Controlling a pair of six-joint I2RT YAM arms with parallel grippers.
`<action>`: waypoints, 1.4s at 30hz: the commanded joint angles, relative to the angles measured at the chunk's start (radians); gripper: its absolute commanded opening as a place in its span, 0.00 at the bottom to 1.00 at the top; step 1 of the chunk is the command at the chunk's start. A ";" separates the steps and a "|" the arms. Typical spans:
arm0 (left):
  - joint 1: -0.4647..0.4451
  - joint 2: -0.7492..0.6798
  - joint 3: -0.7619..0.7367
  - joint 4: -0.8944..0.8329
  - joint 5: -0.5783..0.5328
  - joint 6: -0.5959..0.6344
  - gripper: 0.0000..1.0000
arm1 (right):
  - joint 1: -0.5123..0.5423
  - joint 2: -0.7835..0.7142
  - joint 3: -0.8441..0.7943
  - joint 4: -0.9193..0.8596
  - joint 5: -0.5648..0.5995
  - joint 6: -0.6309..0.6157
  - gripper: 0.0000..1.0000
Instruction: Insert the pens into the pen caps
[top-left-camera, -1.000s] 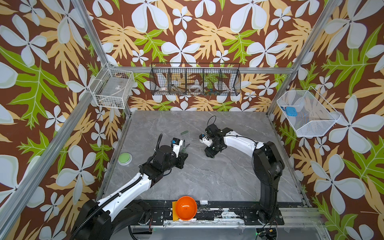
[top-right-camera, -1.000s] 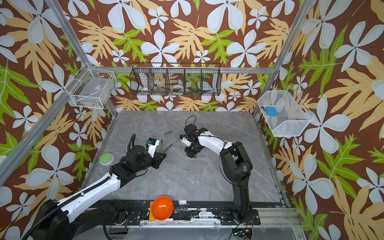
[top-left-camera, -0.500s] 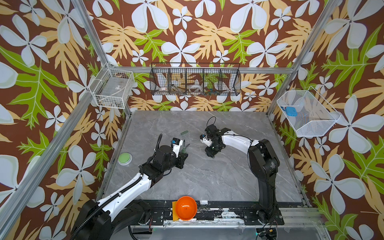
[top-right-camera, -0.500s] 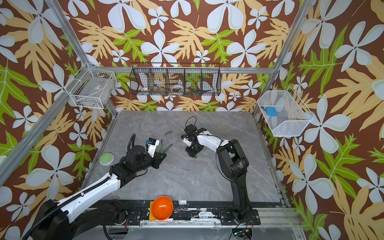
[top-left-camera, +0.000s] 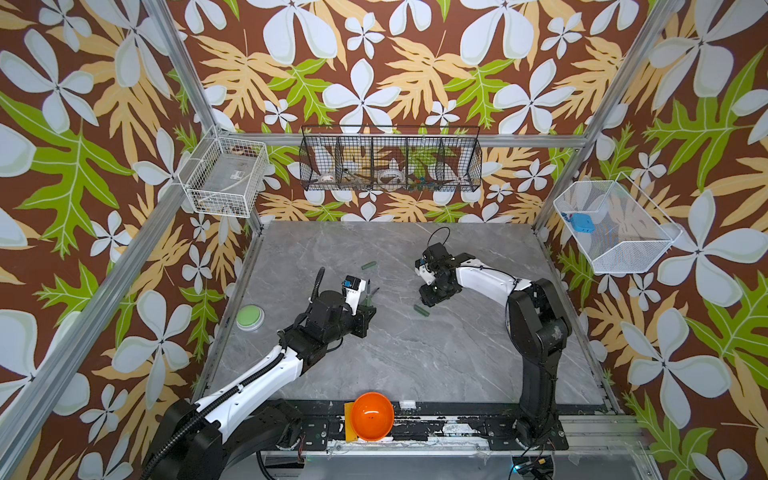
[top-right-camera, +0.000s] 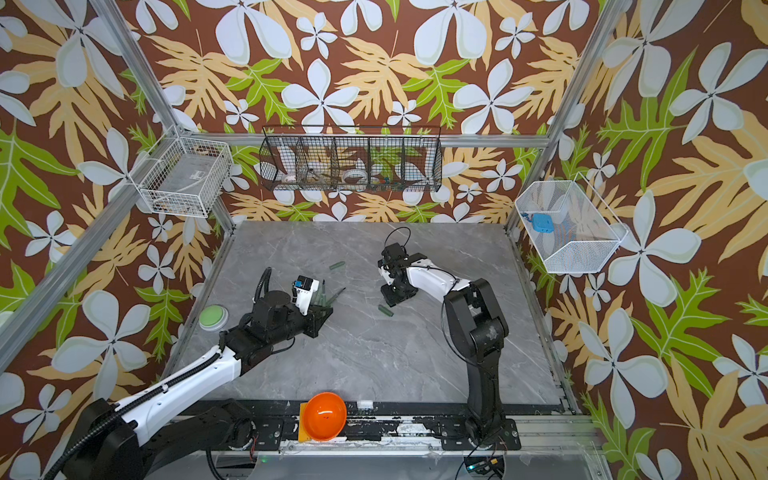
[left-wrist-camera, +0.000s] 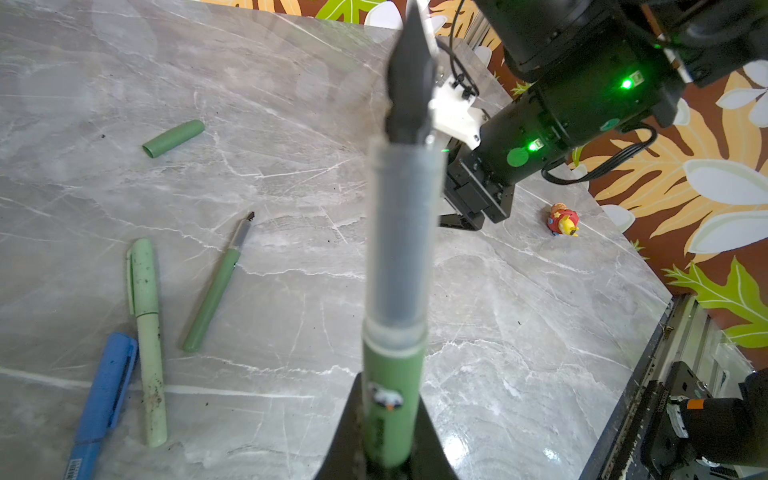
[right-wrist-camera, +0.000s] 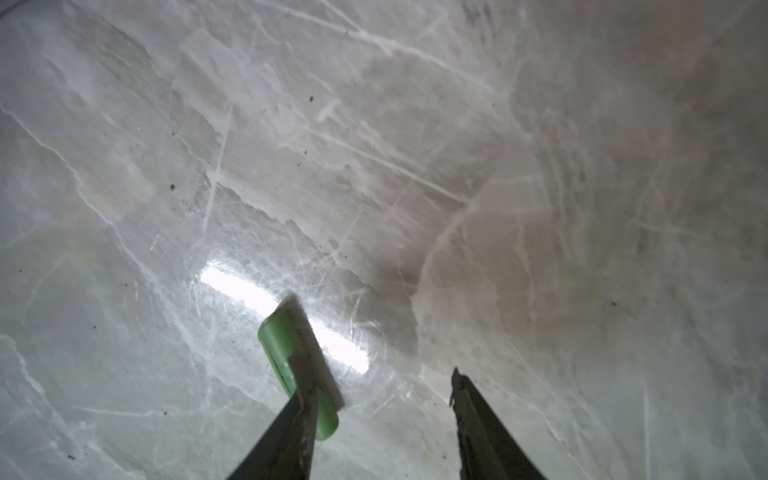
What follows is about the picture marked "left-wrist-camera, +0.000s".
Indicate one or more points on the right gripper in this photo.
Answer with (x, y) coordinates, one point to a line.
(473, 193)

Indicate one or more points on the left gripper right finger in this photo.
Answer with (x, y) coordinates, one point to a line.
(428, 460)

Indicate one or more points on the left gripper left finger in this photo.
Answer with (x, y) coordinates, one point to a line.
(345, 458)

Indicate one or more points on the green pen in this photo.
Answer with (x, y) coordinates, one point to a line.
(405, 174)
(143, 301)
(217, 287)

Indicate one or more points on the blue pen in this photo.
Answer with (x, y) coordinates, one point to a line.
(102, 408)

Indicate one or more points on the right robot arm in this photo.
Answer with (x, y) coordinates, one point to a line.
(591, 67)

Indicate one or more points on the small red yellow toy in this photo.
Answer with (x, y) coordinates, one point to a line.
(562, 221)

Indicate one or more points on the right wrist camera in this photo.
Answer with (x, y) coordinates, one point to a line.
(455, 94)

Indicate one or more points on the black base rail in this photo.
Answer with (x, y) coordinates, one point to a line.
(603, 458)

